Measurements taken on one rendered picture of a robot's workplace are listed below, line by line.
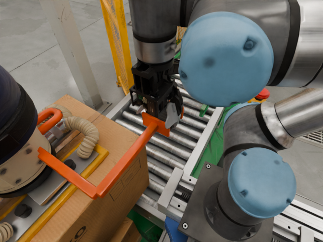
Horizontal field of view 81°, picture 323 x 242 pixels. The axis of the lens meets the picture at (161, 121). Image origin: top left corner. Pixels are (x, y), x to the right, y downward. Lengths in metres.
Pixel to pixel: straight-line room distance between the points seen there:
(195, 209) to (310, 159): 1.82
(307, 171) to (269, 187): 1.80
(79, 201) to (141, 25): 0.46
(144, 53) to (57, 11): 1.42
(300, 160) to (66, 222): 2.01
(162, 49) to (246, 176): 0.27
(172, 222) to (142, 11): 0.61
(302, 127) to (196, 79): 0.33
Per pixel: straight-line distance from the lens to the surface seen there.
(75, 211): 0.58
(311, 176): 2.18
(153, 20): 0.31
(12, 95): 0.44
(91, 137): 0.58
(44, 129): 0.57
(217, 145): 1.96
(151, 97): 0.38
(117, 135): 0.65
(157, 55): 0.33
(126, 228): 1.08
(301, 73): 0.19
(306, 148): 2.35
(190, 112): 1.44
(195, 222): 0.57
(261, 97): 0.93
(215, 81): 0.16
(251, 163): 0.40
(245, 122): 0.47
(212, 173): 0.63
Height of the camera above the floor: 1.59
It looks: 50 degrees down
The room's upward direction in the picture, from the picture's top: straight up
